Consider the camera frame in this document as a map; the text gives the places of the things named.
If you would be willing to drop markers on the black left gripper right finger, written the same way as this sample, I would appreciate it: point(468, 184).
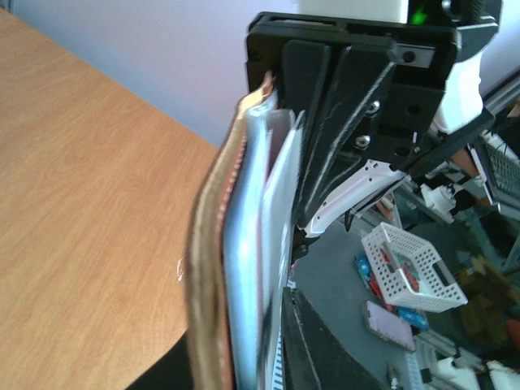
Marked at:
point(312, 357)

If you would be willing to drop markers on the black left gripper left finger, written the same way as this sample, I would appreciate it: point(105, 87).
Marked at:
point(170, 372)

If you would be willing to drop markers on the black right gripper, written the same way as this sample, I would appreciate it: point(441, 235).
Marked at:
point(369, 89)

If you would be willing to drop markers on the brown leather card holder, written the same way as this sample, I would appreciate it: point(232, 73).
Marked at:
point(239, 245)

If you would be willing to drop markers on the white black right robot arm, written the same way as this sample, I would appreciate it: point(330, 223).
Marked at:
point(458, 120)

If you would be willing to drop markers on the purple phone case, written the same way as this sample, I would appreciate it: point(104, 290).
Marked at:
point(388, 326)

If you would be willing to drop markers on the white perforated basket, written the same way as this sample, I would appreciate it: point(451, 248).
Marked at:
point(410, 272)

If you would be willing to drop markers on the grey slotted cable duct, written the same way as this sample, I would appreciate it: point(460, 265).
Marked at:
point(277, 380)

